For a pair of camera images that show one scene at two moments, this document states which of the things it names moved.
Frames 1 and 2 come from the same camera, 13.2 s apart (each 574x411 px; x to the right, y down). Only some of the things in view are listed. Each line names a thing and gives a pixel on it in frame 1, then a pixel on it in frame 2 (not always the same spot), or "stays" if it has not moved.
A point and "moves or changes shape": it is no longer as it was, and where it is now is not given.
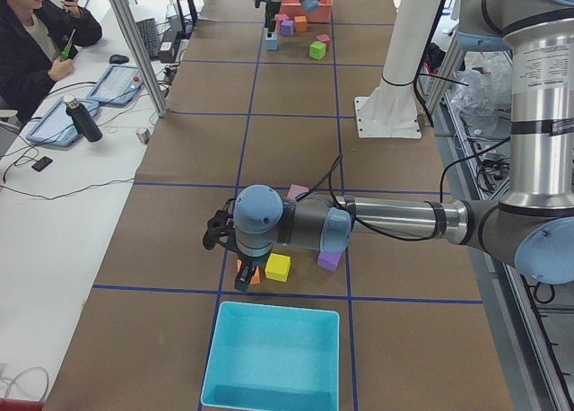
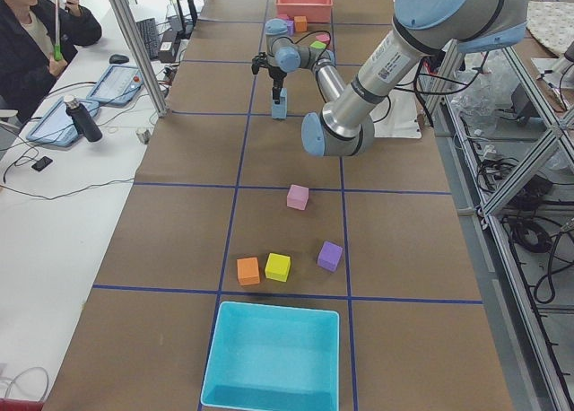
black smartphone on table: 41,163 stays
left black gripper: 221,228 to 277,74
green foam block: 317,50 stays
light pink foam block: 296,190 stays
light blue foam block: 271,42 moves or changes shape
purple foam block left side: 329,260 stays
